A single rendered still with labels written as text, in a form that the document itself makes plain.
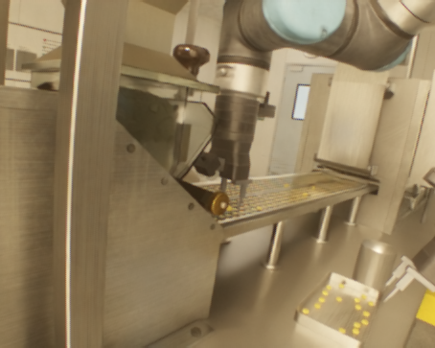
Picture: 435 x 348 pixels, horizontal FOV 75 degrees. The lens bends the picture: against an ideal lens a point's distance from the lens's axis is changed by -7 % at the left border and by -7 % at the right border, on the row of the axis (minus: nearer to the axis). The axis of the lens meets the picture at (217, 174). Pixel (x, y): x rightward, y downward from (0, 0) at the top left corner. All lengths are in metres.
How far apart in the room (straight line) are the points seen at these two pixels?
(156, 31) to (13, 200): 0.24
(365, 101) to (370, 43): 0.69
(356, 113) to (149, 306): 0.95
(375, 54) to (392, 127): 0.72
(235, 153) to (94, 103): 0.33
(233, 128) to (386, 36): 0.25
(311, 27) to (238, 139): 0.20
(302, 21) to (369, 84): 0.80
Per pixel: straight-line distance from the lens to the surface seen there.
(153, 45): 0.39
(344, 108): 1.17
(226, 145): 0.50
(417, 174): 1.23
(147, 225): 0.36
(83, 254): 0.23
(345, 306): 0.66
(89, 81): 0.21
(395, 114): 1.19
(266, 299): 0.61
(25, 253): 0.31
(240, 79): 0.48
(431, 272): 0.50
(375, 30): 0.47
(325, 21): 0.40
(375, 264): 0.73
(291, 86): 5.45
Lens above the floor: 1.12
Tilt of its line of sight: 11 degrees down
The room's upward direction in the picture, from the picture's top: 9 degrees clockwise
